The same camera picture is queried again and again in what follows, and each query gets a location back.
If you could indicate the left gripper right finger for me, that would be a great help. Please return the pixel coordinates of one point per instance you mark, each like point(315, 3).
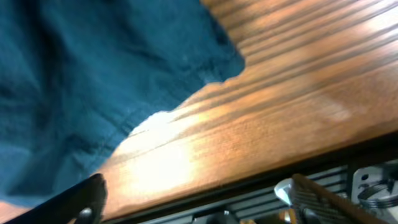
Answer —
point(332, 202)

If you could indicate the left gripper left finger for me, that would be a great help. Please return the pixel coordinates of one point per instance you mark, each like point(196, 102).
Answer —
point(82, 203)

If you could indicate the dark blue shorts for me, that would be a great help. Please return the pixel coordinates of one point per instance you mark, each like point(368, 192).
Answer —
point(77, 76)

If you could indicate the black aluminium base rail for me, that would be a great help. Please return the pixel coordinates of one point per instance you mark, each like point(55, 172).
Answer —
point(364, 174)

